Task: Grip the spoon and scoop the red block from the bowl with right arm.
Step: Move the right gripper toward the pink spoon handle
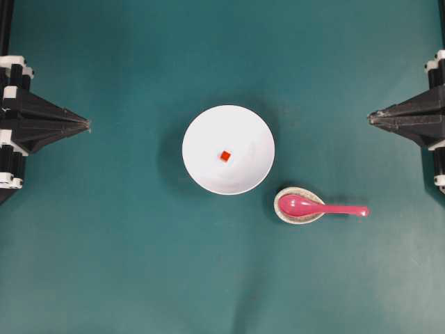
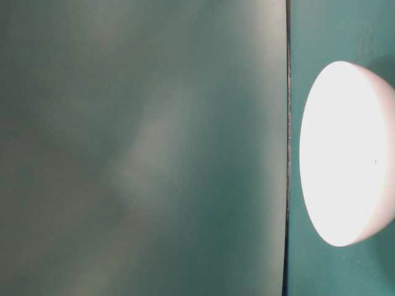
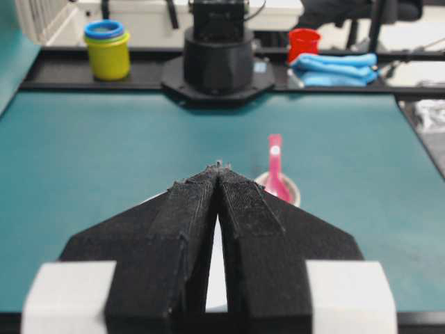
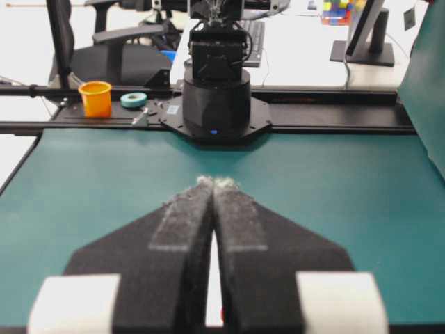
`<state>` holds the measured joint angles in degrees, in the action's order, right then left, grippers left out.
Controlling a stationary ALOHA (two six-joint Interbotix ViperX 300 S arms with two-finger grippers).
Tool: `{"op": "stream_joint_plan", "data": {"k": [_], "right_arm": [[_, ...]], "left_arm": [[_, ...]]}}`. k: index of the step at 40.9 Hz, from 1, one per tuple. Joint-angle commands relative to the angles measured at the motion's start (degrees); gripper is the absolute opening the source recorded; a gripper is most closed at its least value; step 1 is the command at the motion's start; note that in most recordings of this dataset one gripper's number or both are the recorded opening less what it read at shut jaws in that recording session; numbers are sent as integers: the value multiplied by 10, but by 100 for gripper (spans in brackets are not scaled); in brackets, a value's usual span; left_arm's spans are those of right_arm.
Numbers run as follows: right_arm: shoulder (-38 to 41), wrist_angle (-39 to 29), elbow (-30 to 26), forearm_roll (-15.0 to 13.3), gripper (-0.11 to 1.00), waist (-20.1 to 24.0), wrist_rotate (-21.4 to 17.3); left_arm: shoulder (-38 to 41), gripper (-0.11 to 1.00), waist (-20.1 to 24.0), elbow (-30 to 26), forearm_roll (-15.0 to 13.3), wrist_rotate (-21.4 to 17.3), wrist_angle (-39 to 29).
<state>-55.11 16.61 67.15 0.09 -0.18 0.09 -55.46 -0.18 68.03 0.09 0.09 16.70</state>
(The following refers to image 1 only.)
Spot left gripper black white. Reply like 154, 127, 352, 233
1, 55, 90, 188

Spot pink plastic spoon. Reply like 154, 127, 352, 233
278, 194, 370, 217

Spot white round bowl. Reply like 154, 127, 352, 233
181, 105, 275, 196

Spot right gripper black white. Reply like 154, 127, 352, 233
368, 49, 445, 194

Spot speckled ceramic spoon rest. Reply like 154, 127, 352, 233
273, 186, 324, 225

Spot small red block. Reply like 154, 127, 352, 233
220, 150, 231, 162

